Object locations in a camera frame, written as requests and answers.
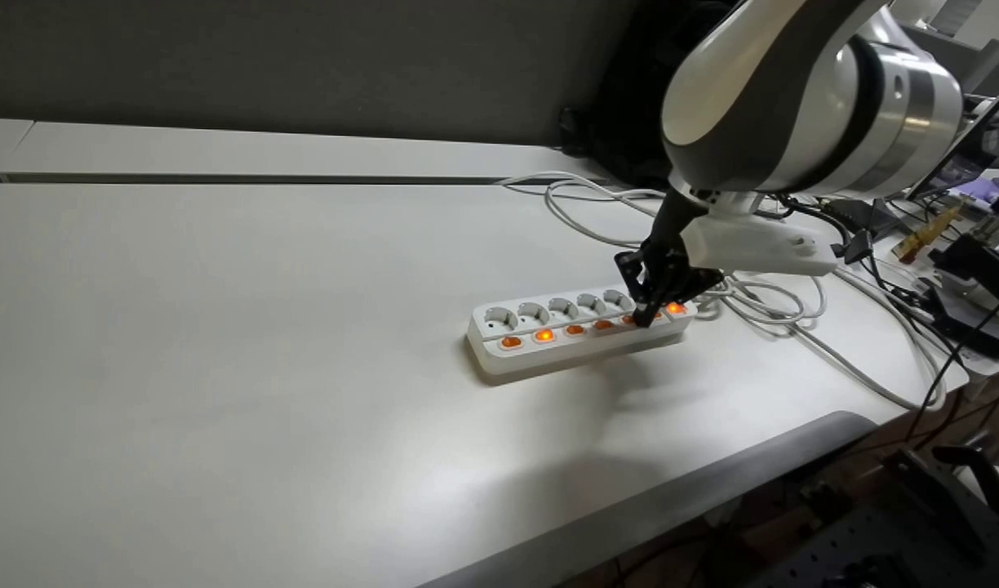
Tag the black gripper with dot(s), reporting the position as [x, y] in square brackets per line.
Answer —
[671, 240]

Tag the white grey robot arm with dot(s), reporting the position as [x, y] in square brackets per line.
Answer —
[806, 99]

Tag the white power strip orange switches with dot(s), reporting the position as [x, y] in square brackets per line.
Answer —
[522, 354]

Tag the yellow tool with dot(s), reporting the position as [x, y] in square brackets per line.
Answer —
[924, 233]

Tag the black power adapter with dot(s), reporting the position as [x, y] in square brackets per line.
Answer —
[984, 267]

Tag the purple white paper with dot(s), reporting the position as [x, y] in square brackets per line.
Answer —
[982, 186]

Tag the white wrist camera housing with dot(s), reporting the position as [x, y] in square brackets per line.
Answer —
[763, 249]

